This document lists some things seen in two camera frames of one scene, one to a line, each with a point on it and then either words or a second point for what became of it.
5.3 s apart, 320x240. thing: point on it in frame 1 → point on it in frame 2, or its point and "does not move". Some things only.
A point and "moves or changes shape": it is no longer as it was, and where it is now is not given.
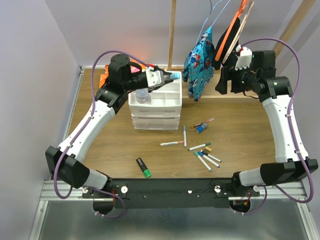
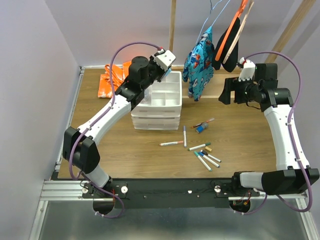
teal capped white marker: [197, 155] does not move
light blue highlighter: [175, 75] moves or changes shape
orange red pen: [211, 119] does not move
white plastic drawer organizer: [163, 111] does not move
